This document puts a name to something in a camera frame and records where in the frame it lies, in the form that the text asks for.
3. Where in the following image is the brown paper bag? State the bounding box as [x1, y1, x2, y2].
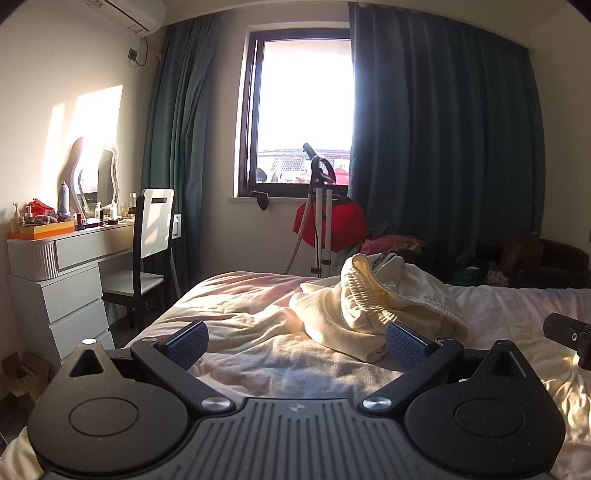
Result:
[501, 231, 544, 269]

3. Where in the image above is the pile of dark clothes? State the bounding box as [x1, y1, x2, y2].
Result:
[402, 242, 511, 286]

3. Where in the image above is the red bag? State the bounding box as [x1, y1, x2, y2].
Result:
[291, 196, 369, 253]

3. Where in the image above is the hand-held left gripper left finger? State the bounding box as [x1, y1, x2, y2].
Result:
[64, 320, 235, 419]

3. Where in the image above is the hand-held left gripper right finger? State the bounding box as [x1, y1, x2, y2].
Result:
[361, 321, 542, 418]

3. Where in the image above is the dark teal curtain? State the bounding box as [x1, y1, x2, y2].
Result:
[346, 2, 542, 279]
[140, 16, 253, 283]

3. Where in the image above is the dark framed window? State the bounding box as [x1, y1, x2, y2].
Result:
[232, 28, 355, 200]

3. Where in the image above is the white air conditioner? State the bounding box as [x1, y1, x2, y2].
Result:
[87, 0, 167, 34]

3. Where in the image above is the group of cosmetic bottles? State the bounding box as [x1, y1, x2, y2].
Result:
[74, 191, 138, 228]

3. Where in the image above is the cream sweatshirt with black trim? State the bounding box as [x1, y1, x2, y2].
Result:
[289, 253, 470, 363]

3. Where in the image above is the wall plug with cable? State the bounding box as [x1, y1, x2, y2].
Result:
[126, 36, 161, 68]

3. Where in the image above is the dark sofa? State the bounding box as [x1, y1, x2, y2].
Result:
[475, 233, 588, 289]

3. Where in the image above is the cardboard box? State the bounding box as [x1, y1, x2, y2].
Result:
[0, 352, 52, 408]

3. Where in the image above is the orange flat box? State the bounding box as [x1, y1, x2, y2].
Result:
[7, 219, 76, 241]

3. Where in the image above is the garment steamer with stand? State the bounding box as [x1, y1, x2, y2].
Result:
[283, 143, 338, 278]

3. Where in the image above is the white and black chair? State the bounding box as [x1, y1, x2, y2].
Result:
[102, 188, 179, 331]

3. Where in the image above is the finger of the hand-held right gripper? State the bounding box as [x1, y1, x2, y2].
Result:
[542, 312, 591, 371]

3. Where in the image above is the white dressing table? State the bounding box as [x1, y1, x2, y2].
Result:
[6, 217, 138, 366]

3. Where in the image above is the wavy framed mirror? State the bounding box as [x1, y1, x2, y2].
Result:
[69, 136, 122, 217]

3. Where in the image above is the bed with pale sheet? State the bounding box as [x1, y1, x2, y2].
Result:
[0, 270, 591, 480]

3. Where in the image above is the pink clothing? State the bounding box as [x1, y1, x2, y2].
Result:
[361, 234, 426, 256]

